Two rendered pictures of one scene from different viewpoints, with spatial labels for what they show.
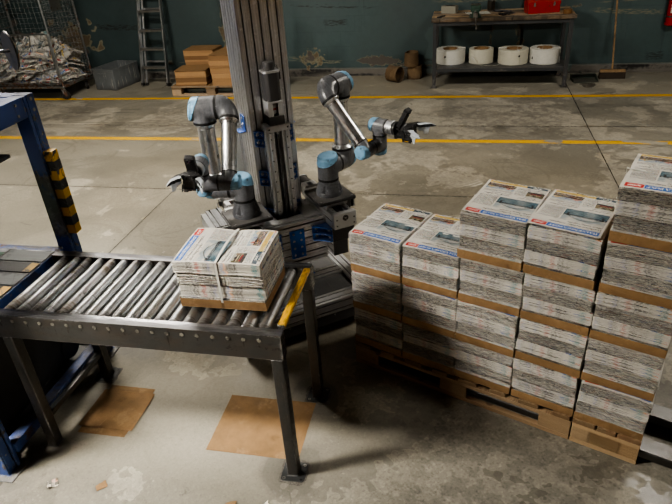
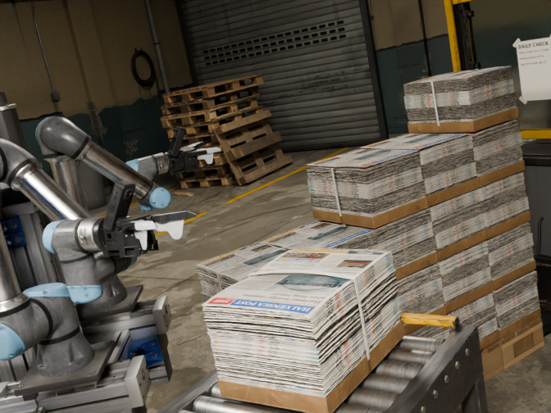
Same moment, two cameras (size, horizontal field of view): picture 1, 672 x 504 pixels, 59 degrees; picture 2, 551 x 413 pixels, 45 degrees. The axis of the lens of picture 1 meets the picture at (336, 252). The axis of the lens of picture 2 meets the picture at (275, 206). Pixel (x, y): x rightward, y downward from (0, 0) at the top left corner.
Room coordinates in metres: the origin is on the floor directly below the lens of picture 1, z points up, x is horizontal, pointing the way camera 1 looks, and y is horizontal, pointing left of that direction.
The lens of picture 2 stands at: (1.58, 1.79, 1.52)
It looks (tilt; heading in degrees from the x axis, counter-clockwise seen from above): 12 degrees down; 294
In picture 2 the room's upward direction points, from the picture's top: 11 degrees counter-clockwise
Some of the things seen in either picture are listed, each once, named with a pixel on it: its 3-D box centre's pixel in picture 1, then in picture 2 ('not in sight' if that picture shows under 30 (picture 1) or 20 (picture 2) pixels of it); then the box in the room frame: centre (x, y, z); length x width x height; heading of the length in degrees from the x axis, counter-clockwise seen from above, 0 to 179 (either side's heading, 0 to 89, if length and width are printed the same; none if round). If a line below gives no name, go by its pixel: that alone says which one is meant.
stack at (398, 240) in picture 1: (470, 312); (362, 320); (2.40, -0.65, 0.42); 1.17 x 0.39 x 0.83; 55
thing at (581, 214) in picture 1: (576, 211); (411, 141); (2.17, -1.00, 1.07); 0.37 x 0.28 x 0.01; 144
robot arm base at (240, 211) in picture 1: (245, 205); (61, 347); (2.89, 0.47, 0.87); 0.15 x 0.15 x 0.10
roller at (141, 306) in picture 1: (153, 292); not in sight; (2.24, 0.83, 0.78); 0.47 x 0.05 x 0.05; 167
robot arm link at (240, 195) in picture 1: (241, 185); (48, 308); (2.89, 0.47, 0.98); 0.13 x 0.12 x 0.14; 88
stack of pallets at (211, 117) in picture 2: not in sight; (220, 131); (5.92, -6.50, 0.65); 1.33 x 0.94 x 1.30; 81
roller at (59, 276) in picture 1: (51, 285); not in sight; (2.36, 1.34, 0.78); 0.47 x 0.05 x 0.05; 167
